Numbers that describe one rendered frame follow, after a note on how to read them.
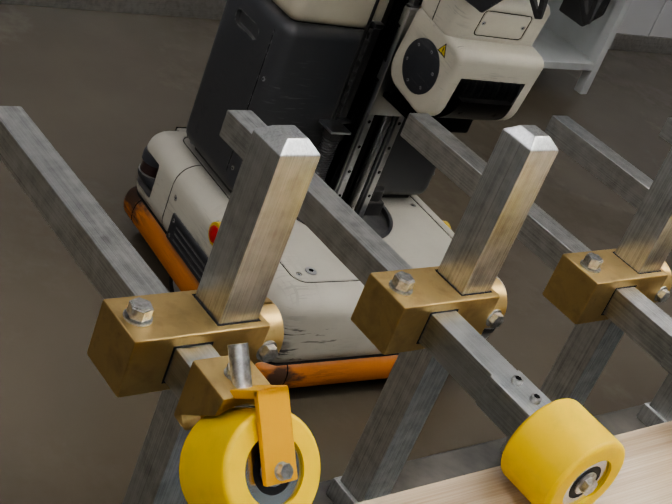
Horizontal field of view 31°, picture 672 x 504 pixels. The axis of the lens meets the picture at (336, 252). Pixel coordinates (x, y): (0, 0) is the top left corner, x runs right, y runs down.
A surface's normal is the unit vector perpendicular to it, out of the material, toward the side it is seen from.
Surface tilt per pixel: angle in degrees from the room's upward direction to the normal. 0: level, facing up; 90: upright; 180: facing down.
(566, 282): 90
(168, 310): 0
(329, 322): 90
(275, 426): 50
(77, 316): 0
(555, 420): 27
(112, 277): 90
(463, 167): 90
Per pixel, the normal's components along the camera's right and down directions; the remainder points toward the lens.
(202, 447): -0.70, -0.46
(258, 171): -0.76, 0.06
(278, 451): 0.64, -0.08
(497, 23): 0.44, 0.69
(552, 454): -0.43, -0.41
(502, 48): 0.40, -0.72
